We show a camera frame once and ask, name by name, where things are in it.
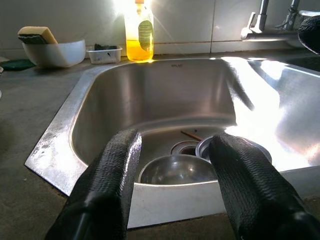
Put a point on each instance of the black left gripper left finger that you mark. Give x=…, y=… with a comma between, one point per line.
x=110, y=175

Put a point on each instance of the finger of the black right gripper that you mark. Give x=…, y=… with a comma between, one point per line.
x=311, y=33

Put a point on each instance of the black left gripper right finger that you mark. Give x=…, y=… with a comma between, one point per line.
x=250, y=187

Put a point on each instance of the small steel plate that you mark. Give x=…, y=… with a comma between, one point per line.
x=202, y=150

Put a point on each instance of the small steel bowl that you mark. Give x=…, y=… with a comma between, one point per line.
x=175, y=170

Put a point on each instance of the wooden chopstick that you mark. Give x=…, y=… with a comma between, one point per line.
x=191, y=135

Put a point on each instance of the chrome faucet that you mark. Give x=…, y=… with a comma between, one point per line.
x=260, y=30

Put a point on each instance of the sink drain strainer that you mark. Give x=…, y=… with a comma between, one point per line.
x=185, y=148

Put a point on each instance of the stainless steel sink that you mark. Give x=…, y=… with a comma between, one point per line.
x=162, y=100

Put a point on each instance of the small clear plastic tray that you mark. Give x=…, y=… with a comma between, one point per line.
x=103, y=57

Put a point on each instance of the dark green scrubber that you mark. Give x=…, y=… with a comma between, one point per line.
x=105, y=47

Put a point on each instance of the white plastic bowl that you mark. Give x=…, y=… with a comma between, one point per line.
x=60, y=55

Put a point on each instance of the yellow dish soap bottle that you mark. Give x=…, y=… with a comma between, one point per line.
x=138, y=47

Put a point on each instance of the yellow sponge with dark scourer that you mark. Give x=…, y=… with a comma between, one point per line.
x=37, y=33

